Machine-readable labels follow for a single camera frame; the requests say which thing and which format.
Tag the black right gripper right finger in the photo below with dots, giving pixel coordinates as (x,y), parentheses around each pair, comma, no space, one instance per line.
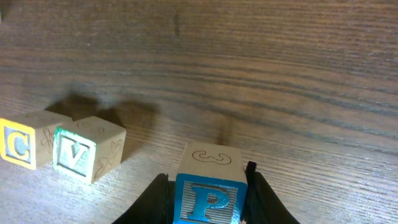
(262,205)

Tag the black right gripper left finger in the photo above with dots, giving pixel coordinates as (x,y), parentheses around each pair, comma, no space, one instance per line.
(154,206)

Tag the blue P letter block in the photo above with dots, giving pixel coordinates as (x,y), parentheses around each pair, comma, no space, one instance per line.
(211,185)

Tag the green V letter block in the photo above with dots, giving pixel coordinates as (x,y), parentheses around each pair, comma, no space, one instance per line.
(88,148)

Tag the yellow C letter block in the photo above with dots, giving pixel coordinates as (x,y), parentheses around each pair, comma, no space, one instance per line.
(27,139)

